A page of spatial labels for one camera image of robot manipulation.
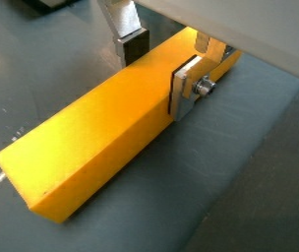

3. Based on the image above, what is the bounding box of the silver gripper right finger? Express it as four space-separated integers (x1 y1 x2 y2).
169 32 237 121

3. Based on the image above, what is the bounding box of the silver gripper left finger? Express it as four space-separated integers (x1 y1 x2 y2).
98 0 150 67

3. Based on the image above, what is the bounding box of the yellow rectangular block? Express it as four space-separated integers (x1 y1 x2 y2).
0 28 242 222

